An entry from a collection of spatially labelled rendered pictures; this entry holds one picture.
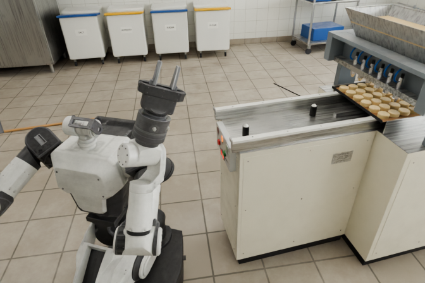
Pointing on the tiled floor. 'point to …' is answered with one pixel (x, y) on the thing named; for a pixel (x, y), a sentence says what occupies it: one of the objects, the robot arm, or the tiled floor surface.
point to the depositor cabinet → (388, 196)
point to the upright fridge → (29, 18)
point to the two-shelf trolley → (314, 12)
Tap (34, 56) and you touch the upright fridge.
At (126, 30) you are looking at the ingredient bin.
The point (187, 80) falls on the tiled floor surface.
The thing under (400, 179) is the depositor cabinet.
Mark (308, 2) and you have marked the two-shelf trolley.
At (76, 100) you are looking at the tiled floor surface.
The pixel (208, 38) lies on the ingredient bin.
